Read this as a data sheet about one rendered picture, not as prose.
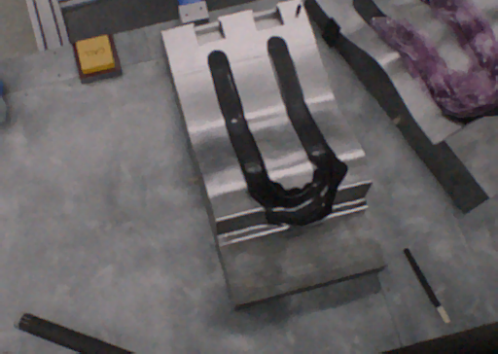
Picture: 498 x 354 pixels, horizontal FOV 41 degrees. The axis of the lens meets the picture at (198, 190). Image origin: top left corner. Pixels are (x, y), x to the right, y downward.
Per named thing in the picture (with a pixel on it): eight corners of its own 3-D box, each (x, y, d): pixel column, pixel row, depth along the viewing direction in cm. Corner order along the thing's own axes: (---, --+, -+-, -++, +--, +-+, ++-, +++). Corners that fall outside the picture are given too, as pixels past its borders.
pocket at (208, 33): (192, 34, 121) (192, 23, 118) (219, 27, 122) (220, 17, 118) (197, 55, 120) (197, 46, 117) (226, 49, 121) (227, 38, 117)
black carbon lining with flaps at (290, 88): (201, 58, 118) (201, 30, 109) (288, 37, 119) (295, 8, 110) (255, 241, 108) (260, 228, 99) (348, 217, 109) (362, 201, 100)
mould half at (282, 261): (163, 55, 126) (159, 17, 113) (294, 24, 128) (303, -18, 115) (233, 310, 112) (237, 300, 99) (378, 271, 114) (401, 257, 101)
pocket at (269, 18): (248, 20, 122) (249, 10, 119) (275, 15, 123) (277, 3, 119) (255, 42, 121) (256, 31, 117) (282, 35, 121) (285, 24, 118)
